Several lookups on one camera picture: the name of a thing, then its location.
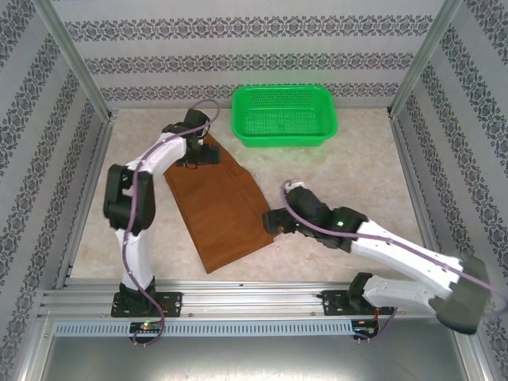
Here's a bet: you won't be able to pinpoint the aluminium mounting rail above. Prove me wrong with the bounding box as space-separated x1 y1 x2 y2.
37 279 471 318

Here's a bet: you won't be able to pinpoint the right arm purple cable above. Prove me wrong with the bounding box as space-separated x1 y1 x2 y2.
280 180 508 318

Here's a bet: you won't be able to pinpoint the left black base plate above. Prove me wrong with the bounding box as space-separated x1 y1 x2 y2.
110 291 183 318

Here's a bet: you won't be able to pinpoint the slotted grey cable duct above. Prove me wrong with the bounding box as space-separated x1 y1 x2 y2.
53 320 354 337

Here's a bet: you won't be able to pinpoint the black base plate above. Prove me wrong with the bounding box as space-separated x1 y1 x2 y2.
110 291 183 318
321 289 394 318

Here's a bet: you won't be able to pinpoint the grey metal bottom panel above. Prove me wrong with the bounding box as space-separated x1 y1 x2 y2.
23 335 487 381

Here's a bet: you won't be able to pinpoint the aluminium table side rail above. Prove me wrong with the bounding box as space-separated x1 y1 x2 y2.
388 113 452 287
54 110 119 291

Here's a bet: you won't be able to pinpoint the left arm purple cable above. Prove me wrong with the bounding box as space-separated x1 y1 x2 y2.
121 98 221 350

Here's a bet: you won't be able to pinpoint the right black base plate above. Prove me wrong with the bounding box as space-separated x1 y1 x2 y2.
321 289 394 318

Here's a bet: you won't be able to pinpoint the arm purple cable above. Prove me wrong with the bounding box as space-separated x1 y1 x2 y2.
121 98 221 350
280 180 508 318

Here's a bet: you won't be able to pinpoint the aluminium frame post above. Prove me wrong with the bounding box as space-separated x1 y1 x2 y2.
30 0 114 120
387 0 464 118

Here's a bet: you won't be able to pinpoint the brown long pants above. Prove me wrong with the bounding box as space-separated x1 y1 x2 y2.
164 130 275 275

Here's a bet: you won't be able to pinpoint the green plastic mesh basket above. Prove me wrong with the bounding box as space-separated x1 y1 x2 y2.
231 84 339 150

